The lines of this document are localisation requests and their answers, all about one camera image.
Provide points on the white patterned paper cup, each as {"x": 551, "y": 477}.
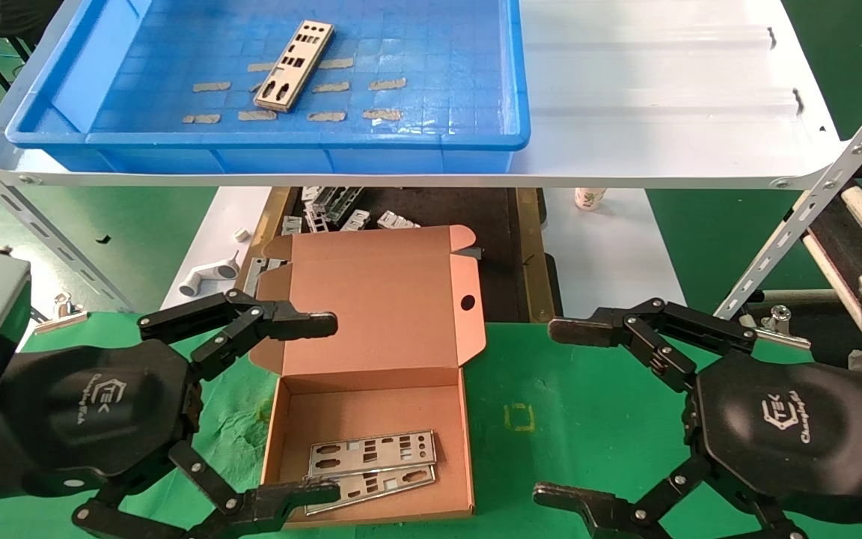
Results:
{"x": 590, "y": 198}

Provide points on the small black shelf hook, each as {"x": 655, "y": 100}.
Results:
{"x": 798, "y": 101}

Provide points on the flat gray metal strip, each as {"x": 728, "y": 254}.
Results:
{"x": 255, "y": 273}

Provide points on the gray perforated shelf strut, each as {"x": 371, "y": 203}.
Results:
{"x": 812, "y": 201}
{"x": 27, "y": 217}

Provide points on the brown cardboard box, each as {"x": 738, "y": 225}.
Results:
{"x": 401, "y": 299}

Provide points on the small white plastic piece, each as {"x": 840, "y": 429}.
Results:
{"x": 242, "y": 235}

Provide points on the white metal shelf board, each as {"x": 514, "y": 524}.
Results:
{"x": 663, "y": 90}

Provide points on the blue plastic tray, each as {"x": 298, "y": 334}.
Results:
{"x": 438, "y": 45}

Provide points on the wood-framed black parts tray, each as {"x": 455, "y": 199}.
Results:
{"x": 446, "y": 206}

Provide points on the green table cloth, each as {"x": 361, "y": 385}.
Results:
{"x": 506, "y": 359}

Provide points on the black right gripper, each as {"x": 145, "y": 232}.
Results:
{"x": 790, "y": 434}

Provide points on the white plastic pipe fitting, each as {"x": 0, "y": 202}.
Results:
{"x": 210, "y": 273}

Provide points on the silver metal bracket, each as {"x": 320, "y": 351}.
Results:
{"x": 337, "y": 202}
{"x": 316, "y": 221}
{"x": 355, "y": 221}
{"x": 311, "y": 195}
{"x": 393, "y": 220}
{"x": 292, "y": 224}

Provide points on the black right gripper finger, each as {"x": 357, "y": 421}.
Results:
{"x": 595, "y": 329}

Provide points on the silver binder clip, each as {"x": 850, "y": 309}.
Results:
{"x": 60, "y": 322}
{"x": 779, "y": 322}

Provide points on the silver perforated metal plate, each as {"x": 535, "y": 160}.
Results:
{"x": 386, "y": 486}
{"x": 295, "y": 66}
{"x": 401, "y": 448}

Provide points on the small gray metal block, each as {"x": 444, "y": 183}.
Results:
{"x": 859, "y": 361}

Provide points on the black conveyor belt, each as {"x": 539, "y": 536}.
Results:
{"x": 850, "y": 239}

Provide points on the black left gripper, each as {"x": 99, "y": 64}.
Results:
{"x": 94, "y": 404}

